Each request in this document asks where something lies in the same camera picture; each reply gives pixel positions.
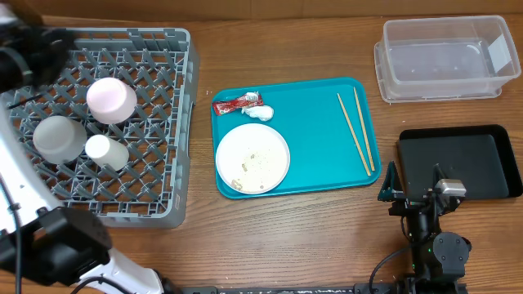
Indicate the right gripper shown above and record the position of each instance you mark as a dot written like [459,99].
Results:
[414,202]

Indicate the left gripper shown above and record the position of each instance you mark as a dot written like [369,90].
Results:
[52,47]

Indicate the grey bowl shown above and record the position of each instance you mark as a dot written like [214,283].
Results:
[59,139]

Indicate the small pink-white bowl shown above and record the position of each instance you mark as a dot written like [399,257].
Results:
[111,101]

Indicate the white cup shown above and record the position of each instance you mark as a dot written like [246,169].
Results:
[103,150]

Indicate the large white plate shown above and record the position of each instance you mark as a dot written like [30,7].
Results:
[252,159]

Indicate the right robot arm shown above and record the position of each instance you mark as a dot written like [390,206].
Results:
[438,257]

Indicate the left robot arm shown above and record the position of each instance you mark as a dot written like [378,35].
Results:
[41,240]

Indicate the black plastic tray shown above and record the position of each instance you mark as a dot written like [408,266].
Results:
[481,157]

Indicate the teal plastic tray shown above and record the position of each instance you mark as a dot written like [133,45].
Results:
[310,119]

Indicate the clear plastic bin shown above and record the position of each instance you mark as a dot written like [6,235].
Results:
[446,58]

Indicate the crumpled white tissue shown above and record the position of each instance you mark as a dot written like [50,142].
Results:
[263,112]

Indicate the grey plastic dish rack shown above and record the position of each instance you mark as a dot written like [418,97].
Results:
[161,65]

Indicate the red snack wrapper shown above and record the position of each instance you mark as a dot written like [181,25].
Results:
[247,100]

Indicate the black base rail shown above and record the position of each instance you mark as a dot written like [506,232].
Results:
[359,288]

